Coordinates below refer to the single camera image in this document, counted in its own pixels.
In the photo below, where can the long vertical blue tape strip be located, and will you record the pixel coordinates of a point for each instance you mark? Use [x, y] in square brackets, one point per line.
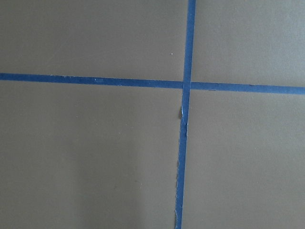
[187, 75]

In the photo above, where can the long horizontal blue tape strip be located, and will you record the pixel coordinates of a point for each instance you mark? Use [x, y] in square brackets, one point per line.
[271, 89]

